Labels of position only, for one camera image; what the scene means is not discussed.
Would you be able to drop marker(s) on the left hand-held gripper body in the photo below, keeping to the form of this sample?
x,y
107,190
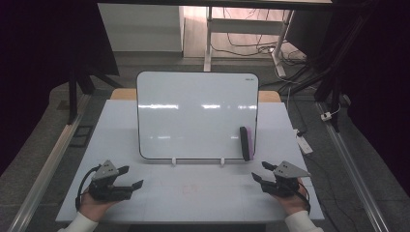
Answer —
x,y
104,180

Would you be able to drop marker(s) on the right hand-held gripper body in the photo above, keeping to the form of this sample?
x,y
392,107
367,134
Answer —
x,y
286,180

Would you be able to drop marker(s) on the purple and black whiteboard eraser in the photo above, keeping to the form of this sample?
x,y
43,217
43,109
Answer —
x,y
246,143

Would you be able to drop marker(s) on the person's right hand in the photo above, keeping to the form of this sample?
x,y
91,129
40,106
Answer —
x,y
291,204

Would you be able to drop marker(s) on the person's left hand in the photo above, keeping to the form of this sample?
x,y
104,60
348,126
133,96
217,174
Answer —
x,y
93,208

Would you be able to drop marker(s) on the white power strip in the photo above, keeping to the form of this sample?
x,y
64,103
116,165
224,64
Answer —
x,y
303,143

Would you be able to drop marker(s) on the small white plug box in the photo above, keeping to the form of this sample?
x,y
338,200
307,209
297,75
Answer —
x,y
326,116

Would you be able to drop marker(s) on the white whiteboard with black rim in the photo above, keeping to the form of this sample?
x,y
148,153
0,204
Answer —
x,y
193,122

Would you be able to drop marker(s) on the black metal stand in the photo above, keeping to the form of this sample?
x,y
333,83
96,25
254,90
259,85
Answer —
x,y
332,74
73,96

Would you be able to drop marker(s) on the dark curtain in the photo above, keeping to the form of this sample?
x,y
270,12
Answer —
x,y
32,64
383,80

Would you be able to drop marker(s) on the white cabinet panel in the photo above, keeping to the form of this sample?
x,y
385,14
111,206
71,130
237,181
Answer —
x,y
141,27

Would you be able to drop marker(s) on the black rectangular floor frame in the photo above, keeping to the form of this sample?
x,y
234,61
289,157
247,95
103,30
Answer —
x,y
71,141

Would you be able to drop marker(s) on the aluminium rail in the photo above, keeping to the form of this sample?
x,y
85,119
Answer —
x,y
354,174
48,167

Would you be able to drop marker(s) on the white desk frame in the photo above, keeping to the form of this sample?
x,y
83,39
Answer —
x,y
245,26

